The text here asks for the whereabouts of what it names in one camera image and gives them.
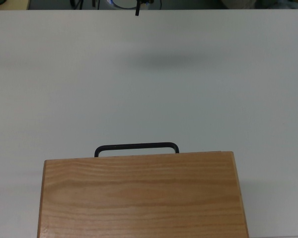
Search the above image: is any black metal drawer handle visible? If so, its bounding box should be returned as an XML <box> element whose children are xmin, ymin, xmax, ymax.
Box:
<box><xmin>94</xmin><ymin>142</ymin><xmax>180</xmax><ymax>158</ymax></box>

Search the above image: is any tan wooden board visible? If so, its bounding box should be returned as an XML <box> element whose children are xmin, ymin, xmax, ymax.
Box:
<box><xmin>3</xmin><ymin>0</ymin><xmax>31</xmax><ymax>10</ymax></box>

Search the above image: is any light wooden cabinet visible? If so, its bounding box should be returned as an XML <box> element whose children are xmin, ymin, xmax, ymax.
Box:
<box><xmin>37</xmin><ymin>151</ymin><xmax>250</xmax><ymax>238</ymax></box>

